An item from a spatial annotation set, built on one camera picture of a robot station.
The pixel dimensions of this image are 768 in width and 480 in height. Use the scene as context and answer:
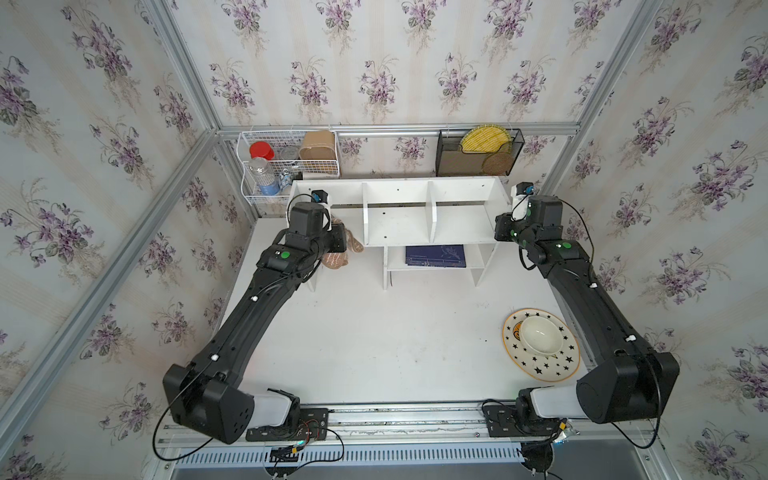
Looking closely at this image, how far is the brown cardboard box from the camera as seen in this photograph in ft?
2.94

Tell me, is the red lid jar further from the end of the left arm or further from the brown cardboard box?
the end of the left arm

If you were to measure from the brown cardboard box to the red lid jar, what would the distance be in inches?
4.0

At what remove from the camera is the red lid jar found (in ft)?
3.01
